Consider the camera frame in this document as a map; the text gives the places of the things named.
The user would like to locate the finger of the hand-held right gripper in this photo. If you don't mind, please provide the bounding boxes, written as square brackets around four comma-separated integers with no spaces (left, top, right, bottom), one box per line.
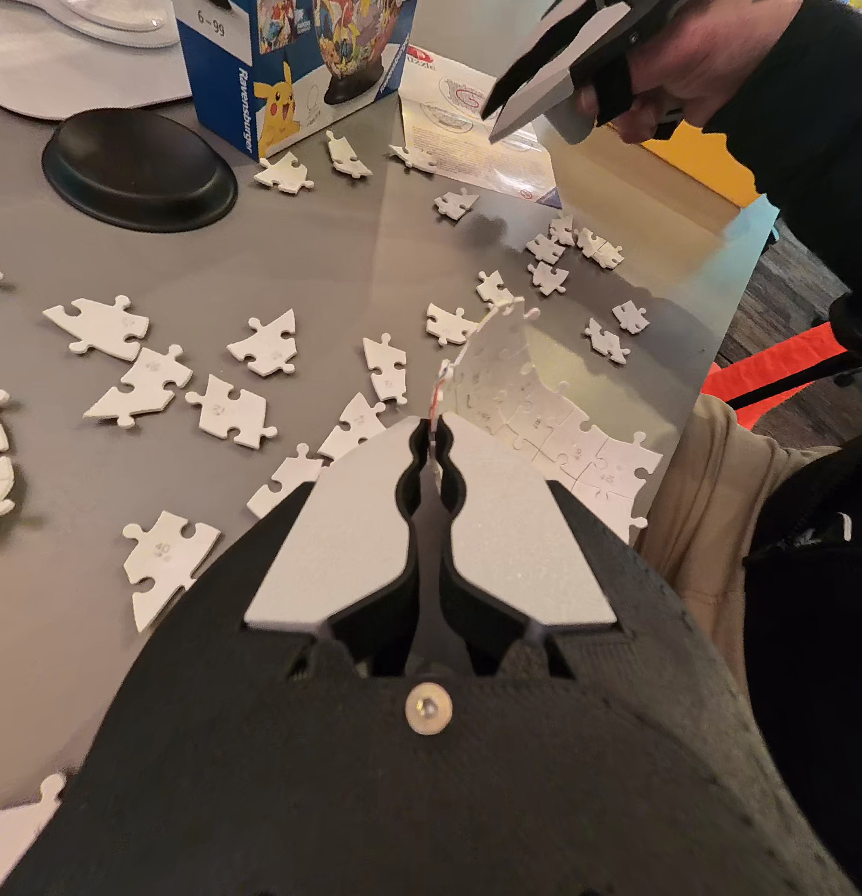
[481,0,601,119]
[488,3,632,144]

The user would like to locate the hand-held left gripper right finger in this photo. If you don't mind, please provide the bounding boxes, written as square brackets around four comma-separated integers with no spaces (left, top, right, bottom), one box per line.
[437,414,618,639]

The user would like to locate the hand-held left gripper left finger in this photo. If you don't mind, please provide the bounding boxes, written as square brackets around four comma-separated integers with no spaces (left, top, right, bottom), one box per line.
[243,416,428,639]

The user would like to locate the partly built white puzzle ball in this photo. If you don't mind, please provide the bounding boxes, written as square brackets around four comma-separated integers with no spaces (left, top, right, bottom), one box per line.
[429,297,664,546]

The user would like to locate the white puzzle pieces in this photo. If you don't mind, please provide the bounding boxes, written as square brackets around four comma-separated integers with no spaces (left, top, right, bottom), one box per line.
[0,129,652,896]

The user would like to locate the person's right forearm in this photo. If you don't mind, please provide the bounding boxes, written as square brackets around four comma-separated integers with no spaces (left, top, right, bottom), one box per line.
[704,0,862,312]

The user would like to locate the colourful cardboard puzzle box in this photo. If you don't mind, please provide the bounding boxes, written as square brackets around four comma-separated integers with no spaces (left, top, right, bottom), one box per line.
[175,0,418,163]

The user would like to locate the person's right hand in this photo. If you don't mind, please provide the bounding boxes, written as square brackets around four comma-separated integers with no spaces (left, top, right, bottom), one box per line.
[579,0,804,146]

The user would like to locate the white printed instruction sheet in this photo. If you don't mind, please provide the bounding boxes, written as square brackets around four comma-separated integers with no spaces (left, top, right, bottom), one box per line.
[399,45,565,210]

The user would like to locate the orange reflective vest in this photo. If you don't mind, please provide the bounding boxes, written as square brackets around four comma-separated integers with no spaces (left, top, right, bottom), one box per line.
[704,321,862,431]

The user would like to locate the black round stand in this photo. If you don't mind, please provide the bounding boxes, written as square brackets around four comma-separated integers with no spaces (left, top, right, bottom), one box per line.
[41,108,239,234]

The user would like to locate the white rounded flat pad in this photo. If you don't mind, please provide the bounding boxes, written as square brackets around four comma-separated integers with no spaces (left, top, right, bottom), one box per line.
[0,0,194,122]

